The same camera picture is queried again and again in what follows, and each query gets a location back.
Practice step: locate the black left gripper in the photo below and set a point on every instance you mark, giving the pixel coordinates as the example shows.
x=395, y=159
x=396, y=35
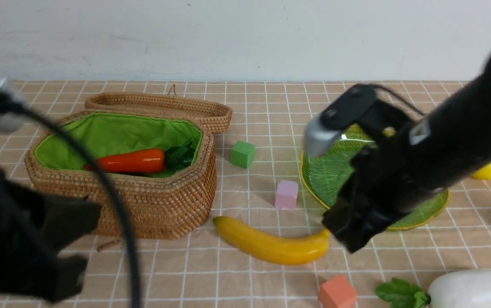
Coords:
x=34, y=228

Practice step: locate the green glass leaf plate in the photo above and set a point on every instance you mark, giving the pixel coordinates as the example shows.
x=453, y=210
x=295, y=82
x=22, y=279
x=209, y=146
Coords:
x=324, y=176

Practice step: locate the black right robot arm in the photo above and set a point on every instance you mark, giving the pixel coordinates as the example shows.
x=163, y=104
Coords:
x=461, y=141

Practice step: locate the pink foam cube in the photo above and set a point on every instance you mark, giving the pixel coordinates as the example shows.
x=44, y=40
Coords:
x=286, y=195

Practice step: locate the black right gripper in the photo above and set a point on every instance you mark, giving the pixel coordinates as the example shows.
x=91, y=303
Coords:
x=387, y=183

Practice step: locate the woven rattan basket green lining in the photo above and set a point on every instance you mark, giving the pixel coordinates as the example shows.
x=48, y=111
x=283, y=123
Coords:
x=164, y=206

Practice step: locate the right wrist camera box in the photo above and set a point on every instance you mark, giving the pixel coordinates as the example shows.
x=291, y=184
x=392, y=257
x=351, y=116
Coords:
x=327, y=127

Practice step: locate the green foam cube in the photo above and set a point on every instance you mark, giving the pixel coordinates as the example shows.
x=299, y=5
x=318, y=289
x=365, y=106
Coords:
x=243, y=154

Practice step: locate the orange foam cube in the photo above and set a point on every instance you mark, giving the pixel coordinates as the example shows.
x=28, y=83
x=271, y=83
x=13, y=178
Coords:
x=337, y=292

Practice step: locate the yellow toy lemon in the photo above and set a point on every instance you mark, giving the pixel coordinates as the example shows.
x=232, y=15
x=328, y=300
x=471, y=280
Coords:
x=483, y=173

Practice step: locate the white toy radish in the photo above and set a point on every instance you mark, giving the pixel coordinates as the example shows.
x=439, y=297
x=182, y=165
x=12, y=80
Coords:
x=461, y=289

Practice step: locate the yellow toy banana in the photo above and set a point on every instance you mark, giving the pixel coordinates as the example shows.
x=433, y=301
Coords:
x=270, y=248

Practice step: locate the orange toy carrot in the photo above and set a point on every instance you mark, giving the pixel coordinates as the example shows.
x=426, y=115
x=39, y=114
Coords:
x=149, y=161

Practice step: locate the woven rattan basket lid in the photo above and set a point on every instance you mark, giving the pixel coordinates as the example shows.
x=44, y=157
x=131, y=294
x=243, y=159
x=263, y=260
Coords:
x=216, y=117

